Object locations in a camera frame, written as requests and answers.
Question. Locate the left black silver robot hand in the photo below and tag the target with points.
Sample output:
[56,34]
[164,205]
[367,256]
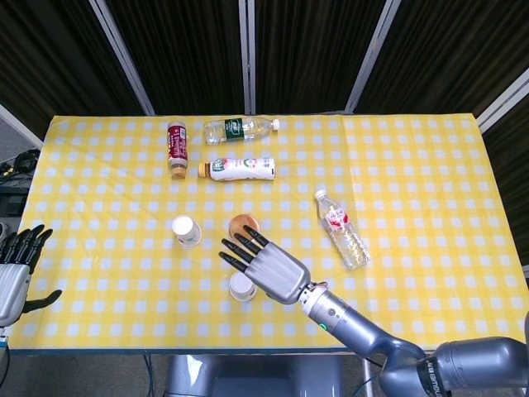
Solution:
[12,285]

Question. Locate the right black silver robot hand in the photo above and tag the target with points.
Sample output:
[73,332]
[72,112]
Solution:
[281,273]

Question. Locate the plain white paper cup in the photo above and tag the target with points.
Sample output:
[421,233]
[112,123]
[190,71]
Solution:
[239,283]

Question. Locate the white paper cup green print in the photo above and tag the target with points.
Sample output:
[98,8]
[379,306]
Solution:
[187,231]

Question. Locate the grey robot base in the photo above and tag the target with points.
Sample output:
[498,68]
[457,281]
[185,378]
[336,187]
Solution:
[256,376]

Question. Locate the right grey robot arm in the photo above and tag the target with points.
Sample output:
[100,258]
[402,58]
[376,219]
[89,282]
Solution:
[372,335]

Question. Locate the orange brown cup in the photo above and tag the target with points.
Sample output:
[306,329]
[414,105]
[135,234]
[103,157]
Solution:
[239,222]

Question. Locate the clear bottle red label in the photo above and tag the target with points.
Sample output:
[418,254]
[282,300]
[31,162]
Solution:
[343,229]

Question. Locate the black box on floor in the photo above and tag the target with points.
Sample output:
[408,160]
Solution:
[10,200]

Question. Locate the white drink bottle yellow cap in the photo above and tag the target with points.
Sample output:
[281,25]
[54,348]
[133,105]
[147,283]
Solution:
[237,168]

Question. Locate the white table leg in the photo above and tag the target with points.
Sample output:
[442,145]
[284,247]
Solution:
[367,372]

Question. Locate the yellow checked tablecloth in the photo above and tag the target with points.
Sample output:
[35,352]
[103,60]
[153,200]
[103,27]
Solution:
[103,186]

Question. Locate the clear bottle green label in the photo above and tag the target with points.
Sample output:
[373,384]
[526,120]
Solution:
[241,129]

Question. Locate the red label drink bottle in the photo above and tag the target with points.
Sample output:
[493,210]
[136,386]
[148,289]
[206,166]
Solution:
[178,149]

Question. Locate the dark partition panel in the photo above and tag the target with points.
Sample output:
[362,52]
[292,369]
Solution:
[182,54]
[49,54]
[512,186]
[454,54]
[310,54]

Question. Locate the silver partition frame post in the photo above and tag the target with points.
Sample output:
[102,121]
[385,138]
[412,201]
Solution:
[18,124]
[502,105]
[122,54]
[248,54]
[372,54]

